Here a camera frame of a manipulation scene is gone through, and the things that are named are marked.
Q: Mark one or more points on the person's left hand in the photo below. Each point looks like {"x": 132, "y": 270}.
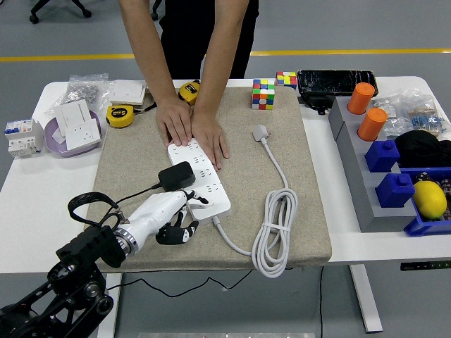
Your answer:
{"x": 210, "y": 137}

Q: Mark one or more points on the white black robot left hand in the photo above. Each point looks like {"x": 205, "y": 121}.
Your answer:
{"x": 151, "y": 211}

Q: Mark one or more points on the person's right hand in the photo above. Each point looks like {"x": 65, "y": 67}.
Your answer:
{"x": 173, "y": 120}

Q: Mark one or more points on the white power strip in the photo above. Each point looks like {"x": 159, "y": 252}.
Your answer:
{"x": 183, "y": 153}

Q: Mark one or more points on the black plug adapter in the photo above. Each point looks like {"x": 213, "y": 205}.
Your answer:
{"x": 176, "y": 175}

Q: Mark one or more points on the person's right forearm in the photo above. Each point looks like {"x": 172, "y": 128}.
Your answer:
{"x": 148, "y": 53}

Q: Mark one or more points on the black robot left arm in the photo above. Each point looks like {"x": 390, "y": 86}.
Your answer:
{"x": 91, "y": 246}

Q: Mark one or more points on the person's left forearm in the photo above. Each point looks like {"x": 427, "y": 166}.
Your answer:
{"x": 219, "y": 53}

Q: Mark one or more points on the grey-brown fabric mat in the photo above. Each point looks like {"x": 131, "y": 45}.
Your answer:
{"x": 243, "y": 169}

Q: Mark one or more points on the large colourful puzzle cube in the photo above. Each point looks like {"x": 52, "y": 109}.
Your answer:
{"x": 263, "y": 94}

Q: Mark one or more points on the white table leg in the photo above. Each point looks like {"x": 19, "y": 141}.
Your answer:
{"x": 115, "y": 285}
{"x": 366, "y": 299}

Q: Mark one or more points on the person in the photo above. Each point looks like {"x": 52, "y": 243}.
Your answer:
{"x": 190, "y": 35}

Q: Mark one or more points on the white socket panel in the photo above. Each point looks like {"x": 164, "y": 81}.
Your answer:
{"x": 82, "y": 134}

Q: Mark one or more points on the small colourful puzzle cube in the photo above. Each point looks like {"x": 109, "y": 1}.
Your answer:
{"x": 286, "y": 79}

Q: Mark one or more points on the clear bag metal screws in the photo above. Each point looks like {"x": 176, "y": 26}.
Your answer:
{"x": 82, "y": 91}

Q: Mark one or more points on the purple plate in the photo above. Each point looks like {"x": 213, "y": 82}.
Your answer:
{"x": 70, "y": 151}

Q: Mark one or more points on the black office chair base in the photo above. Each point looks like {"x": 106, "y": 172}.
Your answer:
{"x": 155, "y": 14}
{"x": 60, "y": 8}

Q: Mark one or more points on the small black device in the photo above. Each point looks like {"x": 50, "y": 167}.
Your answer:
{"x": 317, "y": 102}

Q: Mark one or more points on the small white paper piece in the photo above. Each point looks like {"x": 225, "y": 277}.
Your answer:
{"x": 58, "y": 136}

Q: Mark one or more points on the black wrapped tray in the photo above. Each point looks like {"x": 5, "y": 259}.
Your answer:
{"x": 336, "y": 81}

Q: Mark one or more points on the grey block holder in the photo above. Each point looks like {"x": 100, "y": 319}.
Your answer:
{"x": 356, "y": 169}

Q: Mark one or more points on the white blue circuit breaker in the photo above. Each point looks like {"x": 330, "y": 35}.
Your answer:
{"x": 21, "y": 137}

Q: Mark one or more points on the orange cylinder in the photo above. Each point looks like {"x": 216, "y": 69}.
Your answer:
{"x": 361, "y": 98}
{"x": 372, "y": 124}

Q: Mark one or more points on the blue block with knob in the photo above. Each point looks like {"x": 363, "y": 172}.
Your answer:
{"x": 394, "y": 190}
{"x": 382, "y": 156}

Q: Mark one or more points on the clear bag small parts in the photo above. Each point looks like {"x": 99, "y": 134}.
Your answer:
{"x": 394, "y": 112}

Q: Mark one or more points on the black cloth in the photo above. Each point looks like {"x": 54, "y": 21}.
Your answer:
{"x": 421, "y": 149}

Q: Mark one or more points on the clear bag blue resistors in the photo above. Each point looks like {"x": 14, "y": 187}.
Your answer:
{"x": 428, "y": 120}

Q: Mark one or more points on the yellow lemon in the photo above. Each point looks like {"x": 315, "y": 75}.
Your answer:
{"x": 430, "y": 200}

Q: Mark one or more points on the blue plastic bin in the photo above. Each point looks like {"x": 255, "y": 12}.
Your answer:
{"x": 423, "y": 229}

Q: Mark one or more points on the black desk control panel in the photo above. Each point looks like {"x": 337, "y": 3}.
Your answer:
{"x": 423, "y": 266}

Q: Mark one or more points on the white wall switch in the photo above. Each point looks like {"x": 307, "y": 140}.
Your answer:
{"x": 128, "y": 91}

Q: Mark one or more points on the white switch panel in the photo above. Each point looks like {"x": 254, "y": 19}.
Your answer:
{"x": 72, "y": 112}

